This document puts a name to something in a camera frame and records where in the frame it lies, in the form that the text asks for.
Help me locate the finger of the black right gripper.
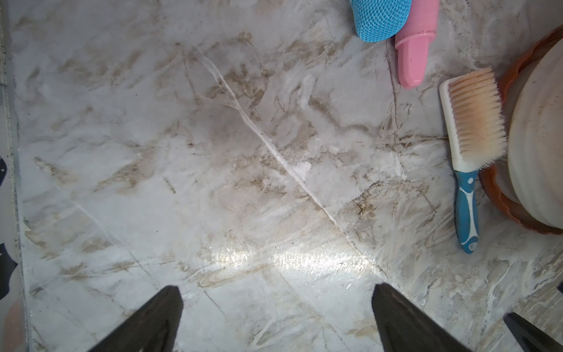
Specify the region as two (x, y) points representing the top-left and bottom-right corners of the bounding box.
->
(503, 312), (563, 352)

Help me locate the pink silicone brush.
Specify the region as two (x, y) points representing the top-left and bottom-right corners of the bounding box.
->
(394, 0), (440, 89)

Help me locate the cream ribbed ceramic pot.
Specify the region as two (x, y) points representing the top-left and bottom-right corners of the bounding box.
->
(508, 41), (562, 229)

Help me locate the blue mesh-head scrubber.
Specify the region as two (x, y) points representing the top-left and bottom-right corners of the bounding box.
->
(350, 0), (412, 43)

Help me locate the white scrub brush blue handle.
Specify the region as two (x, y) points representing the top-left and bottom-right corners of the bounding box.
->
(439, 67), (507, 254)

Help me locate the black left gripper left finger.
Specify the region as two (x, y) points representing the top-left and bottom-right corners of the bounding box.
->
(91, 285), (183, 351)

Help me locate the terracotta plastic saucer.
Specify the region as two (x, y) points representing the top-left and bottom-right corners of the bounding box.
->
(479, 26), (562, 236)

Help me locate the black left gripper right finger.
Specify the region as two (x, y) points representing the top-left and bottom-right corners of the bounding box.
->
(372, 283), (469, 351)

